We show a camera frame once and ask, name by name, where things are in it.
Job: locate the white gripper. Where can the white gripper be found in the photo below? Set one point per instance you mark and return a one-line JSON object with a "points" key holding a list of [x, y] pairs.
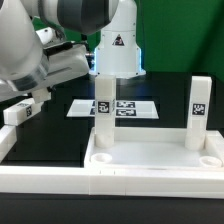
{"points": [[64, 66]]}

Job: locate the white desk top tray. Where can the white desk top tray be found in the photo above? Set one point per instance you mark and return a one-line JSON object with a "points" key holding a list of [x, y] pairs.
{"points": [[155, 148]]}

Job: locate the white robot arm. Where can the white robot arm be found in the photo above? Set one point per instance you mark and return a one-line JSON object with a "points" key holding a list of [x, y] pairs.
{"points": [[47, 42]]}

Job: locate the white marker base plate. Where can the white marker base plate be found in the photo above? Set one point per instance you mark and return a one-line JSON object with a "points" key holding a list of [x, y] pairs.
{"points": [[123, 109]]}

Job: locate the white U-shaped fence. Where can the white U-shaped fence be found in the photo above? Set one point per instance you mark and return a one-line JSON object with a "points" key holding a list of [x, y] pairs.
{"points": [[204, 183]]}

